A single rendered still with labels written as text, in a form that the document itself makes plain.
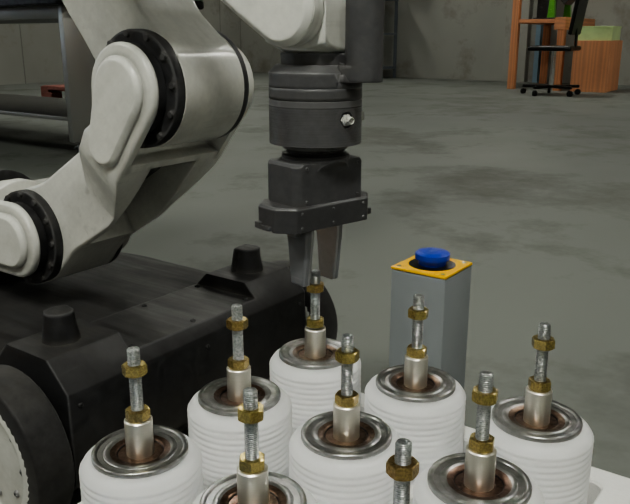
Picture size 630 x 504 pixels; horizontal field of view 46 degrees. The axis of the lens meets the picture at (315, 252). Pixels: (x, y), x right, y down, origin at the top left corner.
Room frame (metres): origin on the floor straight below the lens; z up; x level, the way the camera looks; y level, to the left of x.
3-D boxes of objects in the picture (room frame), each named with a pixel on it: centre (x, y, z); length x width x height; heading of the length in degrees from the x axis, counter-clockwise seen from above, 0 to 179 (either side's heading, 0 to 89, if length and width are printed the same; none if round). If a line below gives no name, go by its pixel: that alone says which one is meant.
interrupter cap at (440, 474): (0.48, -0.12, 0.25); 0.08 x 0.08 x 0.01
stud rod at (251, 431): (0.46, 0.04, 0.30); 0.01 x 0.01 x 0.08
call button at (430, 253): (0.83, -0.14, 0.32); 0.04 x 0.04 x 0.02
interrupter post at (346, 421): (0.55, -0.03, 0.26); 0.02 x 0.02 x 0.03
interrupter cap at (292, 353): (0.72, 0.00, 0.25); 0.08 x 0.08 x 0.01
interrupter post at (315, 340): (0.72, 0.00, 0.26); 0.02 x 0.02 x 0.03
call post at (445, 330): (0.83, -0.14, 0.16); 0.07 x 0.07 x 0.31; 54
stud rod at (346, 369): (0.55, -0.03, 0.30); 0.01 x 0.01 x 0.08
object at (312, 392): (0.72, 0.00, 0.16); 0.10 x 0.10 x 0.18
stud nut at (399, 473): (0.39, -0.05, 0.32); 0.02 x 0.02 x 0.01; 28
